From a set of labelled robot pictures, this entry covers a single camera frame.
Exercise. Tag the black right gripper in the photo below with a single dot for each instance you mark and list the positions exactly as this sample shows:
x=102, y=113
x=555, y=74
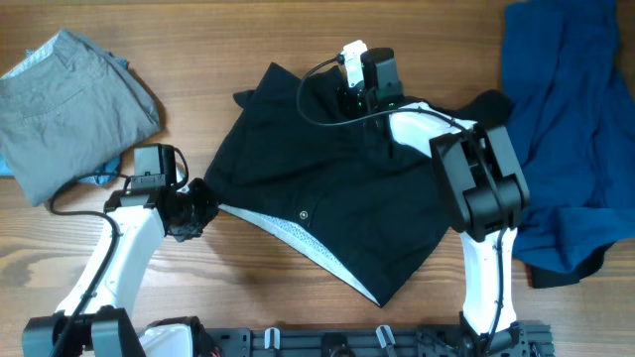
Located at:
x=350, y=99

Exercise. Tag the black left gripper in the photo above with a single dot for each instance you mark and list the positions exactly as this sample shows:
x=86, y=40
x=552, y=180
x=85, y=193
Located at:
x=196, y=209

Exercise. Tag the black shorts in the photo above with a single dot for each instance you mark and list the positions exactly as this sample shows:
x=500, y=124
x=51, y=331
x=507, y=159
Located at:
x=290, y=166

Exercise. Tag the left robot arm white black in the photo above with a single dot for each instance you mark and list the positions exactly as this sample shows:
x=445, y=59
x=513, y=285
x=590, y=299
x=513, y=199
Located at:
x=157, y=201

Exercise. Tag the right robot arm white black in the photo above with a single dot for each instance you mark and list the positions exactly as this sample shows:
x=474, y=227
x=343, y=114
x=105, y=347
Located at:
x=477, y=173

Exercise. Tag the grey folded shorts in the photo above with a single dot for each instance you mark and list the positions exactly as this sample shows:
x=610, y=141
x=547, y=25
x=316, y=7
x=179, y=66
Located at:
x=67, y=109

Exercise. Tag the dark blue garment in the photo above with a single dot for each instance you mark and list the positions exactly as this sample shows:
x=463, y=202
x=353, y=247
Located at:
x=572, y=129

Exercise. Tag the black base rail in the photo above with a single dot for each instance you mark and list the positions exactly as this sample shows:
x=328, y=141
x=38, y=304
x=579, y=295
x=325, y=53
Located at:
x=372, y=342

